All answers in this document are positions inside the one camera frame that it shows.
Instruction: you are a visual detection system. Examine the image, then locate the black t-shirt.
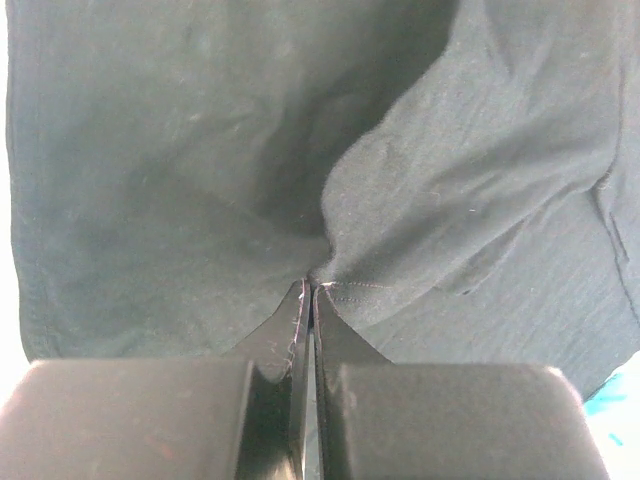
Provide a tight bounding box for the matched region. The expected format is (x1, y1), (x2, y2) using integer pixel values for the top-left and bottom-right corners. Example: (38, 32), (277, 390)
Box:
(7, 1), (639, 395)

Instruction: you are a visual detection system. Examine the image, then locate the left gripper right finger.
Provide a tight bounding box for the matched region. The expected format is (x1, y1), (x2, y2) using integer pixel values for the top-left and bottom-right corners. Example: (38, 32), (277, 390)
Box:
(312, 285), (391, 479)

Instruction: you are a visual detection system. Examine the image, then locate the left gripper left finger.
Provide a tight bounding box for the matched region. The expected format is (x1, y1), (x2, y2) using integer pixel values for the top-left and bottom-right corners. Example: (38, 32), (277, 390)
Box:
(219, 279), (311, 479)

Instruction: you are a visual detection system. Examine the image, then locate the turquoise t-shirt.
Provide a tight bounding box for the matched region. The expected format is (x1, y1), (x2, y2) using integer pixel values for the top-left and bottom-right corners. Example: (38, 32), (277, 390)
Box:
(584, 371), (635, 447)

